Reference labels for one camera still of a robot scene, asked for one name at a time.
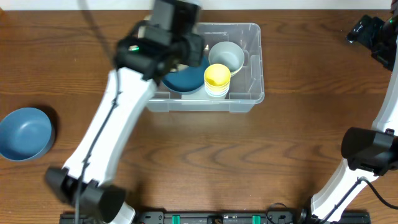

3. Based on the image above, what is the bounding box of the blue bowl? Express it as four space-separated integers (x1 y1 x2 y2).
1 108 55 162
162 56 210 94

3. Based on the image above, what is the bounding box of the grey small bowl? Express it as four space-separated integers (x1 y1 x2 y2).
208 41 245 72

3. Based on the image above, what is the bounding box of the yellow cup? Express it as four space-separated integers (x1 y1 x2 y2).
205 83 229 91
204 63 231 87

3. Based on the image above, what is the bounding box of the pink cup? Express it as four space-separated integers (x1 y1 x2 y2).
205 88 229 94

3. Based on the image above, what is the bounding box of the cream bowl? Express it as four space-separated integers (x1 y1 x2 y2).
175 64 188 71

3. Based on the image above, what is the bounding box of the light blue cup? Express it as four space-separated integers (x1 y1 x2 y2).
207 92 228 98

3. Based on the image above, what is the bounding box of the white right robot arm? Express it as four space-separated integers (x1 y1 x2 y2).
301 2 397 223

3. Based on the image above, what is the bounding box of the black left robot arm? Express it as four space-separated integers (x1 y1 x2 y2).
45 0 205 223

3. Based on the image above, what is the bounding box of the white label in bin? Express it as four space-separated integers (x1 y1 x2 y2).
182 89 208 100

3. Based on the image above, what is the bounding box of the clear plastic storage bin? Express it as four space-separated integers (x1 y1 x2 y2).
147 22 265 113

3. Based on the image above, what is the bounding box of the black left camera cable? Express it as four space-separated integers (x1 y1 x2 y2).
73 0 150 224

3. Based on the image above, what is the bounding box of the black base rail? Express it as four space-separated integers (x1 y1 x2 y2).
59 209 372 224

